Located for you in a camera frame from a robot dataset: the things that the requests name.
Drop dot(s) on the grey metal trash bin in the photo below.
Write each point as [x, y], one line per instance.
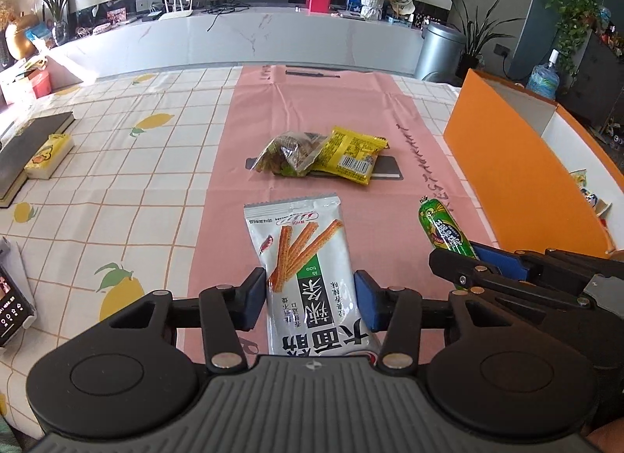
[440, 54]

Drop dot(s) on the dark hardcover book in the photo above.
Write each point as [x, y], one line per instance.
[16, 153]

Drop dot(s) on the white spicy strip packet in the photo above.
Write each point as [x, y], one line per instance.
[311, 300]

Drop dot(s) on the pale yellow chip bag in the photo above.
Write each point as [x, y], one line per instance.
[599, 206]

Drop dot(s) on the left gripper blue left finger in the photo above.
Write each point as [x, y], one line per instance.
[226, 310]

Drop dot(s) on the blue water jug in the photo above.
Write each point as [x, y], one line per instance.
[544, 80]

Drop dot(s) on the red box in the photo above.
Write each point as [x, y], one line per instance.
[318, 6]

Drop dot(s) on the yellow snack packet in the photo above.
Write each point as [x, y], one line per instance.
[350, 155]

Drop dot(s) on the left green potted plant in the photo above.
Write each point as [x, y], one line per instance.
[58, 12]

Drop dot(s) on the golden vase dried flowers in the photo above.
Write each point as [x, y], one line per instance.
[13, 28]

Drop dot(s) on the orange cardboard box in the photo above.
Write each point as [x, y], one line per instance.
[516, 150]

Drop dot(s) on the white wifi router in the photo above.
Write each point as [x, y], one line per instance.
[176, 9]

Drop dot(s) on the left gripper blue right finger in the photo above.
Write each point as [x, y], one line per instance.
[396, 312]

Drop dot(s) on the trailing ivy plant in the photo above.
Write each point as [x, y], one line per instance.
[575, 20]

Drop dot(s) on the red storage bin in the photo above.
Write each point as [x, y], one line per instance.
[40, 83]

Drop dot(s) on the white tv cabinet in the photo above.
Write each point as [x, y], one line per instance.
[261, 35]

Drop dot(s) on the pink table mat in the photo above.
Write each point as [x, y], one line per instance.
[316, 178]

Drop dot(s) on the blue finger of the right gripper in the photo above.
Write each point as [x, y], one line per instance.
[509, 264]

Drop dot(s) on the yellow duck tissue pack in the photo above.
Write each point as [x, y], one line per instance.
[49, 156]

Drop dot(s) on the clear green nut bag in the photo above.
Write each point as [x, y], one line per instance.
[290, 154]

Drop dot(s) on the green sausage packet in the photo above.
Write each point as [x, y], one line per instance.
[441, 228]

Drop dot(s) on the checked lemon tablecloth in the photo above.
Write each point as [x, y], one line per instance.
[151, 196]

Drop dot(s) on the tall green potted plant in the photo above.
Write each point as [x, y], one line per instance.
[478, 30]

